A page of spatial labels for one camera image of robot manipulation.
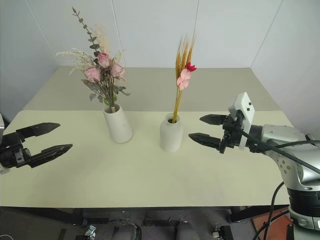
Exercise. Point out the golden wheat flower bouquet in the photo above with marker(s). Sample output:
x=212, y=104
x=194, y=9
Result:
x=183, y=75

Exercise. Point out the black table frame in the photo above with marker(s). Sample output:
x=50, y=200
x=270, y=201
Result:
x=150, y=212

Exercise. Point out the white bottle-shaped vase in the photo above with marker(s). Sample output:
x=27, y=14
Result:
x=171, y=137

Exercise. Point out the white cylindrical vase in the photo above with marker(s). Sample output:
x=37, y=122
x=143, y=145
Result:
x=118, y=125

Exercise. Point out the pink rose dried bouquet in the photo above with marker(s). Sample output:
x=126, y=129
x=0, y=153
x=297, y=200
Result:
x=103, y=72

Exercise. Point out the dark rounded shape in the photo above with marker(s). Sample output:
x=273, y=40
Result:
x=125, y=232

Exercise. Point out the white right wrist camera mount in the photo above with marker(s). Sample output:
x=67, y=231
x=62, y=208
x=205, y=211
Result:
x=248, y=117

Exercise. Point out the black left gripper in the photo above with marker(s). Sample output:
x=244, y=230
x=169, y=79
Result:
x=12, y=150

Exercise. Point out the silver caster wheel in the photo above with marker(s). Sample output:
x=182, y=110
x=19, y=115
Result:
x=221, y=233
x=90, y=230

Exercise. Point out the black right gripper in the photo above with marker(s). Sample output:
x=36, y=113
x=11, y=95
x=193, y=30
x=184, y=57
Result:
x=231, y=137

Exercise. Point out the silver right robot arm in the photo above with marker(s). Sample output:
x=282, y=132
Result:
x=295, y=157

